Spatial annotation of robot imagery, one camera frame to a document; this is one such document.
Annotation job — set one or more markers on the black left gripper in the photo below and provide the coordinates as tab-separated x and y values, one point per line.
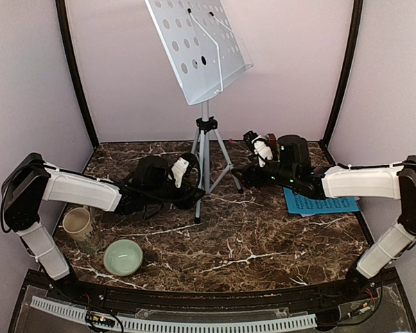
186	200

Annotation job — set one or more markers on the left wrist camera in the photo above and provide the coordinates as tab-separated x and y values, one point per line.
180	171

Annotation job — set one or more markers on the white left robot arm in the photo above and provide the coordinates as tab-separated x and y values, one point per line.
35	185

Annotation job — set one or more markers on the white slotted cable duct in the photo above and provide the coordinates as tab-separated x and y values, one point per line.
178	321

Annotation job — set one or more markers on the light green ceramic bowl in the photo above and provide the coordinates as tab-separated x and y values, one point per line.
123	257

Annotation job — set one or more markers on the blue sheet music page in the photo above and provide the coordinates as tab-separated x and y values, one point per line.
298	204

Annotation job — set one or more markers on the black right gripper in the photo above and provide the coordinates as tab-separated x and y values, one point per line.
248	171

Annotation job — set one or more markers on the grey perforated music stand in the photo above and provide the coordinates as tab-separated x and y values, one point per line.
206	56

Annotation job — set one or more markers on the red-brown wooden metronome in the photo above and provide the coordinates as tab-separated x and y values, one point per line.
272	138

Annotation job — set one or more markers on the cream ceramic mug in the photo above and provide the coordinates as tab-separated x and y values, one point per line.
79	224

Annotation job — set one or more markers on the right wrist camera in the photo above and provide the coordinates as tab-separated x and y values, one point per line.
261	152

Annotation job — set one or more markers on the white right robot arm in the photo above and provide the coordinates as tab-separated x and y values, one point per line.
387	192

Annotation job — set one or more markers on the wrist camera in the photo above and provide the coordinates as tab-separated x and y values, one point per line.
180	171
261	152

